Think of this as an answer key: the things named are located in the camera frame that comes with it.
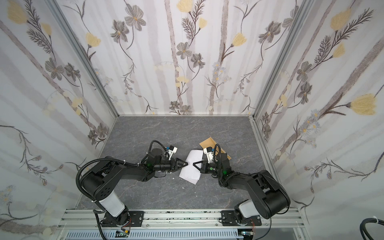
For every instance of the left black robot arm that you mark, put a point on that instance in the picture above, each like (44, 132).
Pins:
(98, 178)

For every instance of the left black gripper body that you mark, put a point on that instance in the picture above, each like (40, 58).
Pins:
(174, 164)

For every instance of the white floral letter paper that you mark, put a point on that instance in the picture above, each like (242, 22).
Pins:
(190, 173)

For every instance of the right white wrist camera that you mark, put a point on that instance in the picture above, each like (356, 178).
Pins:
(209, 152)

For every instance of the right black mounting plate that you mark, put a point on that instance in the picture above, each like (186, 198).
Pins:
(231, 218)

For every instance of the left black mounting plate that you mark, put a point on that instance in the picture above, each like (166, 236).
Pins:
(135, 218)

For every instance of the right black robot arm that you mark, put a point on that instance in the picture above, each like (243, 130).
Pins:
(267, 195)

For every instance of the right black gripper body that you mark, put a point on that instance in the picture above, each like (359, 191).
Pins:
(204, 166)

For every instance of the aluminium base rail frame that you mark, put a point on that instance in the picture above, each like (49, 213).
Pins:
(287, 226)

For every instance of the white perforated cable duct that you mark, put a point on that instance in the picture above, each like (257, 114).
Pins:
(188, 234)

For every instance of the brown kraft envelope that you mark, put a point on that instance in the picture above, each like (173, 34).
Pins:
(210, 142)

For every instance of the black mounting plate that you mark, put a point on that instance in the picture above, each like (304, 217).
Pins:
(231, 218)
(135, 218)

